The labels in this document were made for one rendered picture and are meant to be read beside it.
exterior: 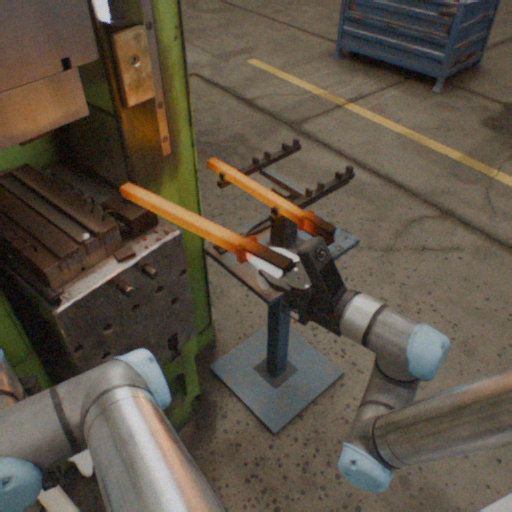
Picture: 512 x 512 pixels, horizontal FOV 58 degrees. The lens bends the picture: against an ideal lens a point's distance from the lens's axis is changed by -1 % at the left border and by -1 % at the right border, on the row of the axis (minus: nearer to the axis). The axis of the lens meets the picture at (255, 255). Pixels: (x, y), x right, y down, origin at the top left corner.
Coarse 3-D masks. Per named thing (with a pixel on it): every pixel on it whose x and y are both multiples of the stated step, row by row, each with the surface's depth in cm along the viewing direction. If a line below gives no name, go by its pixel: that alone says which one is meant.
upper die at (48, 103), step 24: (72, 72) 85; (0, 96) 78; (24, 96) 81; (48, 96) 84; (72, 96) 88; (0, 120) 79; (24, 120) 83; (48, 120) 86; (72, 120) 90; (0, 144) 81
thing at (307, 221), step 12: (216, 168) 130; (228, 168) 129; (240, 180) 124; (252, 180) 124; (252, 192) 122; (264, 192) 120; (276, 204) 117; (288, 204) 116; (288, 216) 115; (300, 216) 112; (312, 216) 111; (300, 228) 113; (312, 228) 112; (324, 228) 108; (336, 228) 108
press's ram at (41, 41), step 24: (0, 0) 71; (24, 0) 74; (48, 0) 77; (72, 0) 80; (0, 24) 73; (24, 24) 75; (48, 24) 78; (72, 24) 81; (0, 48) 74; (24, 48) 77; (48, 48) 80; (72, 48) 83; (96, 48) 87; (0, 72) 76; (24, 72) 79; (48, 72) 82
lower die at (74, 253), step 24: (24, 168) 129; (0, 192) 121; (48, 192) 120; (0, 216) 115; (24, 216) 113; (48, 216) 112; (96, 216) 113; (0, 240) 114; (48, 240) 107; (72, 240) 107; (96, 240) 108; (120, 240) 115; (48, 264) 102; (72, 264) 106; (96, 264) 112
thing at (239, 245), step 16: (128, 192) 101; (144, 192) 101; (160, 208) 96; (176, 208) 95; (192, 224) 90; (208, 224) 90; (224, 240) 86; (240, 240) 85; (256, 240) 85; (240, 256) 83; (256, 256) 82; (272, 256) 81
